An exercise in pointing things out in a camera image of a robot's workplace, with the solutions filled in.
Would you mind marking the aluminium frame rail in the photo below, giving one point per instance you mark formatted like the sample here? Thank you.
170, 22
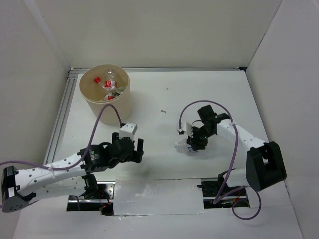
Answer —
65, 105

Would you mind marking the blue orange label bottle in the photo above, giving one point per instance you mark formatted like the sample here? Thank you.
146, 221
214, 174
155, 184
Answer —
183, 147

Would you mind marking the red cap crushed bottle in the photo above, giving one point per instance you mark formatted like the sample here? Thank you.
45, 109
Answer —
108, 85

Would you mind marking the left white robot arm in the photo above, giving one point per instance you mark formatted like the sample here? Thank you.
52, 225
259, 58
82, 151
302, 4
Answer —
71, 176

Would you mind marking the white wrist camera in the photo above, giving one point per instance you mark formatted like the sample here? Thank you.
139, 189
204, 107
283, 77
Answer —
185, 128
128, 130

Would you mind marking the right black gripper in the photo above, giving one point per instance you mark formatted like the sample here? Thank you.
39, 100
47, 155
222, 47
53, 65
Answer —
195, 143

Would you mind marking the green plastic bottle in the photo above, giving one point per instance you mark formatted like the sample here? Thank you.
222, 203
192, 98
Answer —
118, 90

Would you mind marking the beige cylindrical bin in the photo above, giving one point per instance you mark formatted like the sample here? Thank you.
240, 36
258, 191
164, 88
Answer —
93, 93

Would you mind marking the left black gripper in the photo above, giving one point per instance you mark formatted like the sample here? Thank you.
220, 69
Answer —
136, 155

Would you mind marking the silver foil sheet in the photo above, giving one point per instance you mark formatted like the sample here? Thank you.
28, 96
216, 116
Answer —
157, 197

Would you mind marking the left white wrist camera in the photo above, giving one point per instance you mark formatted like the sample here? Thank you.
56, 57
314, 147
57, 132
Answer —
128, 130

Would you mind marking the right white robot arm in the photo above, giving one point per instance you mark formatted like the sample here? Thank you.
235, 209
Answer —
255, 163

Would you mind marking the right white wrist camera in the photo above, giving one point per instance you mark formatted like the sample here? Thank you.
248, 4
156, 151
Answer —
185, 128

